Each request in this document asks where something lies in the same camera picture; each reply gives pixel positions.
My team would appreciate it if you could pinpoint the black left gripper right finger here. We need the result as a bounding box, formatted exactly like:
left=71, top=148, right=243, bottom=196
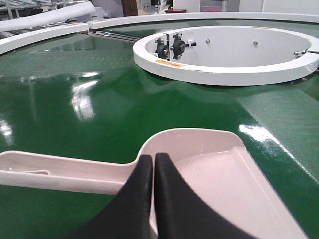
left=154, top=153, right=253, bottom=239

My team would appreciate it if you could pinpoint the black bearing right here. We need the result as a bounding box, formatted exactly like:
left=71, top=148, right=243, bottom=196
left=171, top=33, right=197, bottom=60

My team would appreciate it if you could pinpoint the white rail segment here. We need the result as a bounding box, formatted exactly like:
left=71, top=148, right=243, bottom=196
left=87, top=12, right=319, bottom=29
left=0, top=23, right=89, bottom=54

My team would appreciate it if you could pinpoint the black bearing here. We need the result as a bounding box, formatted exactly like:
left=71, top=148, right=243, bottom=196
left=156, top=38, right=169, bottom=59
left=171, top=33, right=197, bottom=60

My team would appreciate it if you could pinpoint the green conveyor belt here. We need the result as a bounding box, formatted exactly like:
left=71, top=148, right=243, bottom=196
left=0, top=33, right=319, bottom=239

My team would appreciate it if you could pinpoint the white foam roll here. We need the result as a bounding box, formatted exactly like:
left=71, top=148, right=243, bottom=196
left=0, top=1, right=95, bottom=32

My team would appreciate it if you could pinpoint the black bearing left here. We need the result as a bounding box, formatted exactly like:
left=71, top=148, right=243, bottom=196
left=156, top=38, right=169, bottom=59

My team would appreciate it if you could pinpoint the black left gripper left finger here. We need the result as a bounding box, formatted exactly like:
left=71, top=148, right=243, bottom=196
left=67, top=155, right=153, bottom=239

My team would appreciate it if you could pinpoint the white inner conveyor ring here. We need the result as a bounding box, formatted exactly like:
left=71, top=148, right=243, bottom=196
left=132, top=25, right=319, bottom=87

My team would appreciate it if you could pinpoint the far metal rollers gap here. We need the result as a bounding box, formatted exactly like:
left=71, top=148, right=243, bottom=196
left=88, top=31, right=141, bottom=42

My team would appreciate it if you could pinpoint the white outer rail right segment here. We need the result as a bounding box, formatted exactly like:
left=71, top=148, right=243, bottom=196
left=87, top=12, right=319, bottom=29

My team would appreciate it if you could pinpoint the white outer rail left segment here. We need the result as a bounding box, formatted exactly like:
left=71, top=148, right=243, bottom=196
left=0, top=23, right=89, bottom=54

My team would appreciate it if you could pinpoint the pink plastic dustpan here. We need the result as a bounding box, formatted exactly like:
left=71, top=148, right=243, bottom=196
left=0, top=128, right=306, bottom=239

